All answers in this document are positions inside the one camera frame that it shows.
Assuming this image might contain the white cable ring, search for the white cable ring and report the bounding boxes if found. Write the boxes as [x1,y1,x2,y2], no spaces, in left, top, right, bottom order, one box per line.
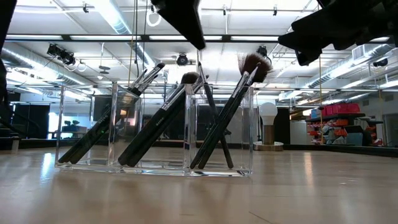
[146,9,163,28]

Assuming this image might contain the black monitor screen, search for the black monitor screen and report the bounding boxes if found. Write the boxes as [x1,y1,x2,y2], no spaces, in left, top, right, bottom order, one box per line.
[92,95,111,122]

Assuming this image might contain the storage shelf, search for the storage shelf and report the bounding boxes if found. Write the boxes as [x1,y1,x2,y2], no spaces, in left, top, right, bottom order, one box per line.
[304,112,385,146]

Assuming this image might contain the light bulb on wooden stand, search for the light bulb on wooden stand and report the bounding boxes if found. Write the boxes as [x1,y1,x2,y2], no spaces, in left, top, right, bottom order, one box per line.
[252,101,285,152]

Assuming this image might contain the clear acrylic organizer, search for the clear acrylic organizer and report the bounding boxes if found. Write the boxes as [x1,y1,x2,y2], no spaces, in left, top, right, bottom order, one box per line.
[54,82,255,178]

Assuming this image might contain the background desk with items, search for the background desk with items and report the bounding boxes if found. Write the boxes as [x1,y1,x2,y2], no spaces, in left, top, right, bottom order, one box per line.
[61,119,88,140]

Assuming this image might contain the thick black-headed makeup brush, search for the thick black-headed makeup brush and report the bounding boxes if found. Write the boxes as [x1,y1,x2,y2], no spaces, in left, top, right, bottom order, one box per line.
[117,71,200,167]

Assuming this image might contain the silver ventilation duct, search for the silver ventilation duct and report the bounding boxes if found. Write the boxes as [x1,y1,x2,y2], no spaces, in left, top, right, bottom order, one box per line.
[0,45,90,87]
[306,43,394,90]
[104,15,158,69]

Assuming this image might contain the round black ceiling camera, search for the round black ceiling camera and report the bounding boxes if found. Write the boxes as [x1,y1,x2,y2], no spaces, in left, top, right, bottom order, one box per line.
[175,53,190,67]

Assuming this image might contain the black hanging cord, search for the black hanging cord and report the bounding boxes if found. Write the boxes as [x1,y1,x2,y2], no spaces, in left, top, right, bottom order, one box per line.
[134,0,140,78]

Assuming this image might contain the fluffy brown makeup brush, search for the fluffy brown makeup brush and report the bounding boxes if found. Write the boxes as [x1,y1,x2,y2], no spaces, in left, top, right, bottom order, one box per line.
[198,52,274,170]

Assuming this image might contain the red storage bins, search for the red storage bins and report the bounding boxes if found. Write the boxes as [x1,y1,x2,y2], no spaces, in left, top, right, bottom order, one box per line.
[321,103,361,117]

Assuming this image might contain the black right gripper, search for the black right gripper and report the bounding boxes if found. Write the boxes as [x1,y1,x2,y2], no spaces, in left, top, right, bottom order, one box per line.
[277,0,398,67]

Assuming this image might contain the thin black makeup brush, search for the thin black makeup brush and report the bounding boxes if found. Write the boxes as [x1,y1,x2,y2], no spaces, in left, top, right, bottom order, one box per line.
[126,74,210,168]
[189,66,260,170]
[197,61,235,170]
[57,61,167,165]
[68,68,160,166]

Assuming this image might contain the yellow hanging cord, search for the yellow hanging cord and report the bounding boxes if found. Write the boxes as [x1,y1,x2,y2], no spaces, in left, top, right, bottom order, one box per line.
[317,55,323,144]

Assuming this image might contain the wall vent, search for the wall vent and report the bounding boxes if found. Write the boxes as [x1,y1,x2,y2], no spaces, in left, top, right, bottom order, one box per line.
[351,44,367,60]

